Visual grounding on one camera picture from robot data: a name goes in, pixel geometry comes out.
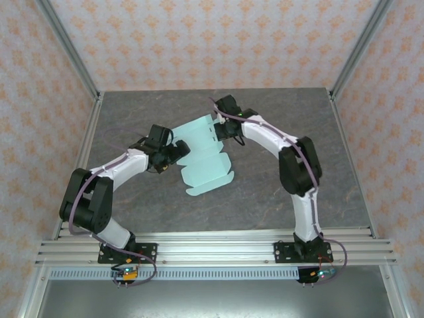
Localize aluminium frame post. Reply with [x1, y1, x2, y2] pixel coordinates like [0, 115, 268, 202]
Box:
[330, 0, 396, 99]
[35, 0, 102, 101]

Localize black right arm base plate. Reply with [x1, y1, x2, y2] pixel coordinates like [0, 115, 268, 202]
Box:
[274, 241, 332, 264]

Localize aluminium left frame post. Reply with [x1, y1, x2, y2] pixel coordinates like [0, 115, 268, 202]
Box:
[35, 0, 102, 101]

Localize left electronics board orange connector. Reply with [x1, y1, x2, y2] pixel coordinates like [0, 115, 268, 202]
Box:
[111, 264, 139, 283]

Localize grey slotted cable duct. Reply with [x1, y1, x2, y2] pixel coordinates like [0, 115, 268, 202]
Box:
[49, 267, 301, 282]

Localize aluminium left table side rail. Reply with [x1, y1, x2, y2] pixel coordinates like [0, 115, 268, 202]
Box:
[51, 91, 105, 240]

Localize aluminium right table side rail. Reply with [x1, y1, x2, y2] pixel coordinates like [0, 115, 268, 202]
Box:
[327, 89, 378, 239]

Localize light blue paper box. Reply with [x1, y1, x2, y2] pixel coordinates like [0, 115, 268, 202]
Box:
[172, 113, 235, 197]

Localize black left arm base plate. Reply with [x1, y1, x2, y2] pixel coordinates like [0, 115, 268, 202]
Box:
[97, 242, 158, 265]

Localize aluminium table side rail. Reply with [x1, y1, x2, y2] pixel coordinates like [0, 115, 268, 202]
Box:
[51, 91, 105, 240]
[327, 89, 378, 239]

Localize right electronics board green light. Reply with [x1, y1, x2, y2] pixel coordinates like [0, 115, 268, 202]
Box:
[309, 268, 337, 282]

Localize grey metal bottom panel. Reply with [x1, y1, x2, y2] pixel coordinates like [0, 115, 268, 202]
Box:
[18, 280, 407, 318]

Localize aluminium rail beam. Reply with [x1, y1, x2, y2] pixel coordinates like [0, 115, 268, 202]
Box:
[34, 226, 398, 266]

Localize aluminium right frame post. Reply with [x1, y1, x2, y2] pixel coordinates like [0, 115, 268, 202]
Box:
[330, 0, 396, 99]

